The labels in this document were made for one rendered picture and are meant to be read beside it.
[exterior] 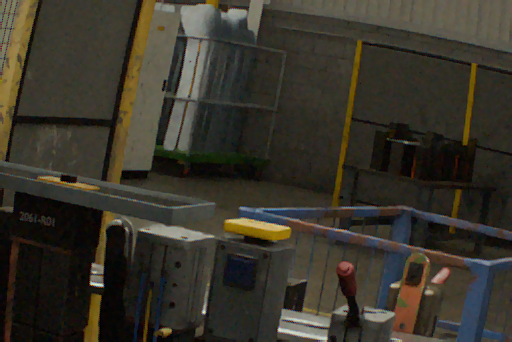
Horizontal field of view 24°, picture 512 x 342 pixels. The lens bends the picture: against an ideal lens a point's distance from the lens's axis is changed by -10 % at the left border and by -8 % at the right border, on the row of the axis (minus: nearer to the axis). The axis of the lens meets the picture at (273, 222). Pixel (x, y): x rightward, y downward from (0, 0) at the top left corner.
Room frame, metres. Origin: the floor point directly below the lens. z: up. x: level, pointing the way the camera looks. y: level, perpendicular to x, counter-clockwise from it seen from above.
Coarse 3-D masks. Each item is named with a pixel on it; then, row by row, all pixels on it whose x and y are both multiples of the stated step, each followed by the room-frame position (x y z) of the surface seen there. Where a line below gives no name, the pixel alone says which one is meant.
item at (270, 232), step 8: (224, 224) 1.42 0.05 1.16; (232, 224) 1.42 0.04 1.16; (240, 224) 1.42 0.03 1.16; (248, 224) 1.42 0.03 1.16; (256, 224) 1.44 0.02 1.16; (264, 224) 1.45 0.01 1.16; (272, 224) 1.46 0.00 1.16; (232, 232) 1.42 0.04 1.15; (240, 232) 1.42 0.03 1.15; (248, 232) 1.41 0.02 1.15; (256, 232) 1.41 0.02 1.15; (264, 232) 1.41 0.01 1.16; (272, 232) 1.41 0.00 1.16; (280, 232) 1.42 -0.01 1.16; (288, 232) 1.45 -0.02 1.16; (248, 240) 1.43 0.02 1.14; (256, 240) 1.43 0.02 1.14; (264, 240) 1.43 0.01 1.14; (272, 240) 1.41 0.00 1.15
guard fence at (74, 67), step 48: (48, 0) 4.77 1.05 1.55; (96, 0) 5.09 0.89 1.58; (144, 0) 5.44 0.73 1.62; (48, 48) 4.85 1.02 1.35; (96, 48) 5.17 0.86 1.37; (144, 48) 5.48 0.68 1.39; (0, 96) 4.64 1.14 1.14; (48, 96) 4.92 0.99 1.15; (96, 96) 5.26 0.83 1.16; (0, 144) 4.62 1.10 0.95; (48, 144) 5.00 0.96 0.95; (96, 144) 5.33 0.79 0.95; (0, 192) 4.70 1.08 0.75; (96, 336) 5.46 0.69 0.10
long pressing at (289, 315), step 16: (96, 272) 1.88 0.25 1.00; (96, 288) 1.76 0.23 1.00; (288, 320) 1.79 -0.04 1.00; (304, 320) 1.79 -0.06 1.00; (320, 320) 1.81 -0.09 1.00; (288, 336) 1.68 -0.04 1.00; (304, 336) 1.67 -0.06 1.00; (320, 336) 1.67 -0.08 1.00; (400, 336) 1.77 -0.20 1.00; (416, 336) 1.79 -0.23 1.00
